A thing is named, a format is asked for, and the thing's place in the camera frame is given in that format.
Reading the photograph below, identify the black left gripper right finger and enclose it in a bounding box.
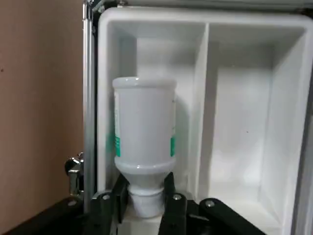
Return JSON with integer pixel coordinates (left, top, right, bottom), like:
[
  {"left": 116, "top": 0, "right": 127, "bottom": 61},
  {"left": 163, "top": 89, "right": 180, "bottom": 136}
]
[{"left": 158, "top": 170, "right": 266, "bottom": 235}]

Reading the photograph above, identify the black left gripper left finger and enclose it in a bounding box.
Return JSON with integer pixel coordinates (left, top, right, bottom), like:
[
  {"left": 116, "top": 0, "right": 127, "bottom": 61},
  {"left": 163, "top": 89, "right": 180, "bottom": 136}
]
[{"left": 0, "top": 174, "right": 130, "bottom": 235}]

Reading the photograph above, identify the white hydrogen peroxide bottle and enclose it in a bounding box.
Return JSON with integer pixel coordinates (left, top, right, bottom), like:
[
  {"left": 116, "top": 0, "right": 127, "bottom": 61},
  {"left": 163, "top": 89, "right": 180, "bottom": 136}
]
[{"left": 112, "top": 77, "right": 177, "bottom": 218}]

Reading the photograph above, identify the silver aluminium medical case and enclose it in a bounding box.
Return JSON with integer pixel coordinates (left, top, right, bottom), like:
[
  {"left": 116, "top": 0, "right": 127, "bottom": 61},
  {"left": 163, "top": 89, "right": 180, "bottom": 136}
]
[{"left": 65, "top": 0, "right": 313, "bottom": 235}]

